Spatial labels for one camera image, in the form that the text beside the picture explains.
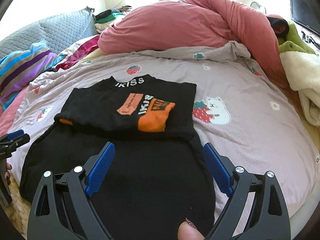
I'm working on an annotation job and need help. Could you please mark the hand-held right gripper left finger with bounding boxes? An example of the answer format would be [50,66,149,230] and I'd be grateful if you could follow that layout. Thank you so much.
[27,141,118,240]

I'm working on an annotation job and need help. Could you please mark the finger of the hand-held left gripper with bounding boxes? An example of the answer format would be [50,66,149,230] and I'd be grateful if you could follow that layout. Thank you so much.
[6,129,25,140]
[0,133,31,153]

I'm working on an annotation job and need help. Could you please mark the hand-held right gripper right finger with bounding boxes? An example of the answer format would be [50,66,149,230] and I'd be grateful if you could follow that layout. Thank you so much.
[203,142,292,240]

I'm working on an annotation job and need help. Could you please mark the black sweater with orange cuffs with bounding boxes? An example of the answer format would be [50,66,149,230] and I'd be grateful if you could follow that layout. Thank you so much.
[19,74,217,240]

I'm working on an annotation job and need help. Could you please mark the stack of folded clothes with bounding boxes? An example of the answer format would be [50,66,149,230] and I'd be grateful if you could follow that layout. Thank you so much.
[94,6,133,33]

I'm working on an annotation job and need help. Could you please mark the person's left hand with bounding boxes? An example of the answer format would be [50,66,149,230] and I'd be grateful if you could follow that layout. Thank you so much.
[4,162,12,183]

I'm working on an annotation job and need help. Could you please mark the person's right hand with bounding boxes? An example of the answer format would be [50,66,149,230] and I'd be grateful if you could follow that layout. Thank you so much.
[177,217,206,240]

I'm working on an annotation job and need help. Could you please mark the beige fluffy rug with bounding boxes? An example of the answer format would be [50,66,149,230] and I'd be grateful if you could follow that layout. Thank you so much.
[6,172,35,233]

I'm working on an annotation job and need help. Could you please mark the pink quilted bed sheet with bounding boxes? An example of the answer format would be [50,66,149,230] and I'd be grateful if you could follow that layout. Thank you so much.
[0,85,30,130]

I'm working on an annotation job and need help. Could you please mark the strawberry print quilt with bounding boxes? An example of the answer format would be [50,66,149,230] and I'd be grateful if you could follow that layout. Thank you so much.
[5,41,320,220]

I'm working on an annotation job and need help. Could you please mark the striped blanket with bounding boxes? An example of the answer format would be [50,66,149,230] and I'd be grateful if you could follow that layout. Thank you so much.
[0,39,59,110]

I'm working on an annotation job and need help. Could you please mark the red ruffled cloth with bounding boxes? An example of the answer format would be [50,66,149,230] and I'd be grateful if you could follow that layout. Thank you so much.
[55,35,100,70]

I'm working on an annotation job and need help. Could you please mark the grey quilted pillow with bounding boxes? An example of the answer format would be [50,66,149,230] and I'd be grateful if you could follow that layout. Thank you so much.
[0,6,98,60]

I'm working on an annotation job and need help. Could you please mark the cream fleece blanket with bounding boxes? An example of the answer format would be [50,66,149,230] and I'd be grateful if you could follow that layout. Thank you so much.
[279,51,320,127]

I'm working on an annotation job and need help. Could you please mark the pink duvet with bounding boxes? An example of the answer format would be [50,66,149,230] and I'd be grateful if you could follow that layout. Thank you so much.
[98,0,290,88]

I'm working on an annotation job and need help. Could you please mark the green plush toy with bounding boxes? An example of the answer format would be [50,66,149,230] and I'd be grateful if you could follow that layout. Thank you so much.
[279,21,317,54]

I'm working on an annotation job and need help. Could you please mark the dark plush item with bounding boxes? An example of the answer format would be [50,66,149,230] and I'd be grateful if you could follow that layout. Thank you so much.
[265,16,288,34]

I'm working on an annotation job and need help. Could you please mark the cluttered dark shelf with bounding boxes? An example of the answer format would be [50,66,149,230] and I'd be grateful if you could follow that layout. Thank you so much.
[301,31,320,48]

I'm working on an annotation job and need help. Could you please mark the white metal rack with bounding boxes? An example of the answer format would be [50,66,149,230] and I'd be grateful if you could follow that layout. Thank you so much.
[249,1,266,14]

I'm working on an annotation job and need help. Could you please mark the black television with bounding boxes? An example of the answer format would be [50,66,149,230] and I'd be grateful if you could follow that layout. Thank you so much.
[289,0,320,34]

